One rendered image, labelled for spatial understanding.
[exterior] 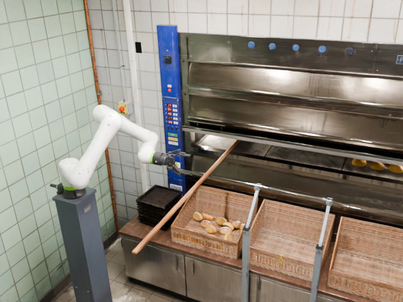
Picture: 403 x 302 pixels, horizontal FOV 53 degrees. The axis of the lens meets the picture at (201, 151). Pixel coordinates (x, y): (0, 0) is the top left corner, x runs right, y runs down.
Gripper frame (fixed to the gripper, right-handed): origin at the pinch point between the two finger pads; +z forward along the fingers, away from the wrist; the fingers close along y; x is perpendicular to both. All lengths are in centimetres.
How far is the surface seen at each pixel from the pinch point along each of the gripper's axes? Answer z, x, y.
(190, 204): -20, -38, 59
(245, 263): 44, 5, 66
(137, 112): -76, -53, -9
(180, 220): -20, -20, 65
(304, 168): 67, -55, 16
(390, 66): 113, -56, -63
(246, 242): 44, 5, 48
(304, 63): 60, -56, -61
